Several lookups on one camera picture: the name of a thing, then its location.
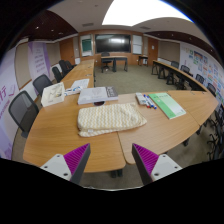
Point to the large black wall screen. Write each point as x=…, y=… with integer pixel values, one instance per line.
x=112, y=43

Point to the white green wall board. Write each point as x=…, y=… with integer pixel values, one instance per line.
x=86, y=45

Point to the thick white book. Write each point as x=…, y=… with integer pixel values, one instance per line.
x=95, y=95

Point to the purple wall banner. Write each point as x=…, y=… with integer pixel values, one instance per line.
x=38, y=60

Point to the blue capped marker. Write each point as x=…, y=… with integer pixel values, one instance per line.
x=151, y=104

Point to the brown wooden door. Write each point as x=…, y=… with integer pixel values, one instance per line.
x=67, y=50
x=152, y=50

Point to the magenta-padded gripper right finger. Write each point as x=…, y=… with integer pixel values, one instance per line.
x=145, y=159

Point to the colourful wall poster display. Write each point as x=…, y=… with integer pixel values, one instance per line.
x=200, y=61

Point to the black chairs group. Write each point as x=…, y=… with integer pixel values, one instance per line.
x=185, y=69

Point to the cream zigzag patterned towel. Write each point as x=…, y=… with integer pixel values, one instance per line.
x=110, y=118

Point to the black mesh office chair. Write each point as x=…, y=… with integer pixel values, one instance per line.
x=21, y=111
x=41, y=83
x=56, y=73

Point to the long wooden side table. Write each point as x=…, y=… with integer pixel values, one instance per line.
x=173, y=69

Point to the large ceiling light panel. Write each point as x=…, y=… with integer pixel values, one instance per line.
x=140, y=11

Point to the white open cardboard box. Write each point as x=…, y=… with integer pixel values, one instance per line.
x=53, y=95

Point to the white paper sheet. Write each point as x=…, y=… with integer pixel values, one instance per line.
x=80, y=84

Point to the green booklet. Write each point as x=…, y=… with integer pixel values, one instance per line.
x=166, y=105

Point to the purple white wall graphic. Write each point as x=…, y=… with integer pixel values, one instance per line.
x=8, y=96

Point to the black office chairs row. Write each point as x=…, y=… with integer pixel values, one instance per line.
x=65, y=66

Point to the white whiteboard eraser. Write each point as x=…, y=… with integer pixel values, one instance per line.
x=140, y=98

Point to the round metal table grommet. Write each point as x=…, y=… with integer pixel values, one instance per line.
x=99, y=103

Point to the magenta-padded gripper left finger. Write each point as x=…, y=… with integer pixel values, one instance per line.
x=77, y=159

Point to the blue white packet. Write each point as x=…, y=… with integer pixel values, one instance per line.
x=72, y=90

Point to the small dark side table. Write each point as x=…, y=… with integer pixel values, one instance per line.
x=143, y=57

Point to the dark presenter desk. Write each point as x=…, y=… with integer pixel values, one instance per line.
x=115, y=58

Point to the black swivel chair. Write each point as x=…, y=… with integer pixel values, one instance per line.
x=105, y=54

